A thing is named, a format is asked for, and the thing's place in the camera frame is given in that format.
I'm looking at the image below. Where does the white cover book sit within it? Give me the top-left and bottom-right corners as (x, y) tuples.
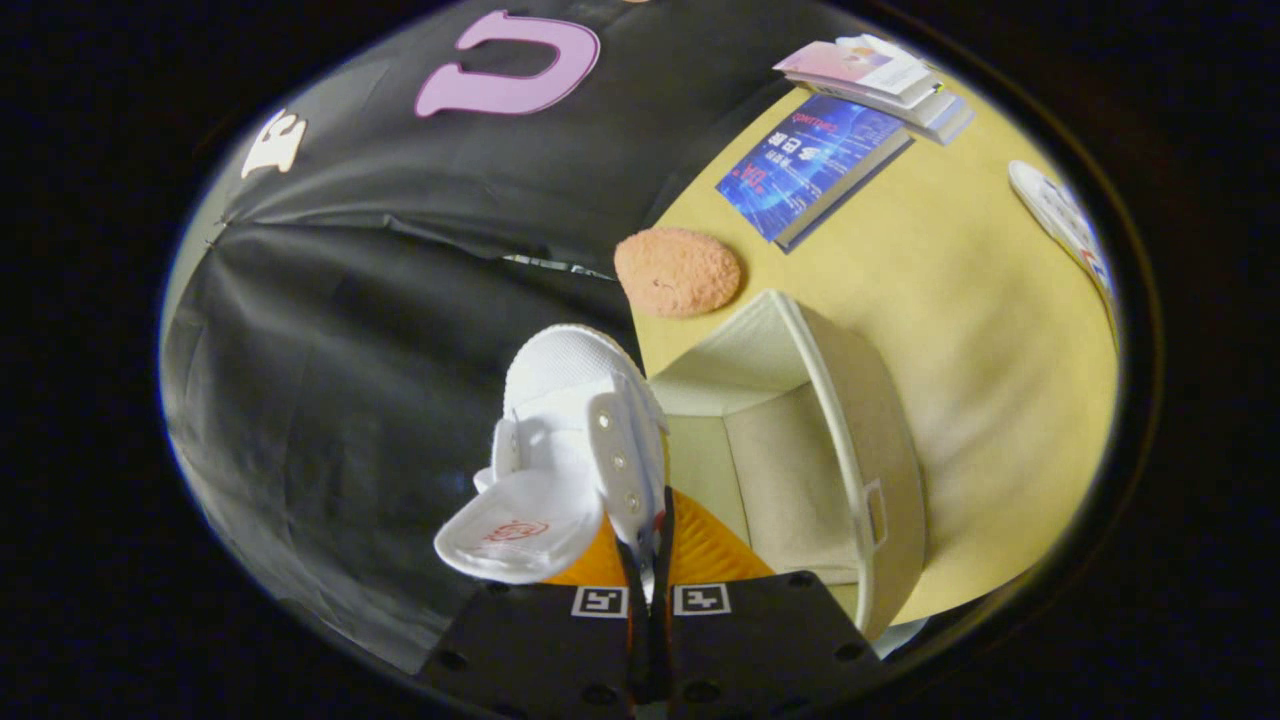
(800, 75), (946, 111)

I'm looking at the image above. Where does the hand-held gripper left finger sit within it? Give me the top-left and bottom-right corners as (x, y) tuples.
(415, 510), (651, 720)

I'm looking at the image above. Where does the orange fuzzy round plush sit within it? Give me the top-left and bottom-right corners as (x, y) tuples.
(613, 227), (743, 320)

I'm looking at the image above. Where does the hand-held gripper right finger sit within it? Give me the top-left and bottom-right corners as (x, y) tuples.
(650, 487), (886, 720)

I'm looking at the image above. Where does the beige fabric storage box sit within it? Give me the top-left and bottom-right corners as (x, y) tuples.
(648, 289), (929, 641)

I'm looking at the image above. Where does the pink cover book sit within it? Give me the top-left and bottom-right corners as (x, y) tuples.
(773, 40), (931, 96)

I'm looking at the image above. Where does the white shoe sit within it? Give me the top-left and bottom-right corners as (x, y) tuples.
(1008, 160), (1119, 336)
(433, 323), (669, 601)

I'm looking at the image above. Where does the grey blue cover book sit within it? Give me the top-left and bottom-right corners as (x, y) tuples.
(900, 95), (976, 147)

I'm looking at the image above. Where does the black backdrop cloth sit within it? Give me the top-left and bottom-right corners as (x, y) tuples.
(160, 0), (861, 671)

